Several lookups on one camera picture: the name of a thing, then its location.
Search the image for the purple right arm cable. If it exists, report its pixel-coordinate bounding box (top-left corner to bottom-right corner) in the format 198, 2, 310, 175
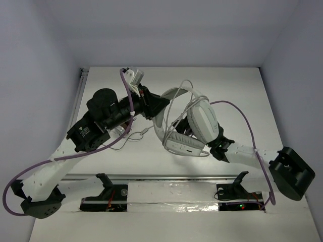
210, 100, 276, 210

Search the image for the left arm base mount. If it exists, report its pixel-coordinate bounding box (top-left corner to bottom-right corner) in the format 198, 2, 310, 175
79, 173, 128, 212

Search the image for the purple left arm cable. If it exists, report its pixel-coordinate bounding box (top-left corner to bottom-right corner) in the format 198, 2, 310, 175
2, 68, 135, 217

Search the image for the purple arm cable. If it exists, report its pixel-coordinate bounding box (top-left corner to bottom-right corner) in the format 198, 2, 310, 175
2, 68, 135, 217
210, 100, 276, 210

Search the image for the aluminium rail left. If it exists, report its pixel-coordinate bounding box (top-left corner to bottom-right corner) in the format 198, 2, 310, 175
72, 68, 89, 119

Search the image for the aluminium rail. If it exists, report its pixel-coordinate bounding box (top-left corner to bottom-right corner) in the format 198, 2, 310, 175
72, 68, 89, 119
63, 173, 271, 182

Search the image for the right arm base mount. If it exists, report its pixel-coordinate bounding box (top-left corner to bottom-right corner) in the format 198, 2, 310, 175
213, 171, 265, 212

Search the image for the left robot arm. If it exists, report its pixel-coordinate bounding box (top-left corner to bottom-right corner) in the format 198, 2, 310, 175
6, 86, 169, 219

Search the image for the aluminium rail front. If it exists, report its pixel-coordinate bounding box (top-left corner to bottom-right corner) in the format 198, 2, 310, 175
63, 173, 271, 182

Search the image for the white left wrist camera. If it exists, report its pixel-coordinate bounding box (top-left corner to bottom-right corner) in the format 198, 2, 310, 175
124, 67, 144, 96

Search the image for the brown over-ear headphones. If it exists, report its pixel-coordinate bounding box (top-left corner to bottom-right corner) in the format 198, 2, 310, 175
111, 122, 129, 136

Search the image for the white over-ear headphones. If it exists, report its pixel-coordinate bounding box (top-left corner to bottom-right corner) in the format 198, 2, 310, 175
152, 87, 219, 157

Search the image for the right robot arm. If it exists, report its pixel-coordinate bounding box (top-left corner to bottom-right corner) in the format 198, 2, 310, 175
176, 118, 315, 201

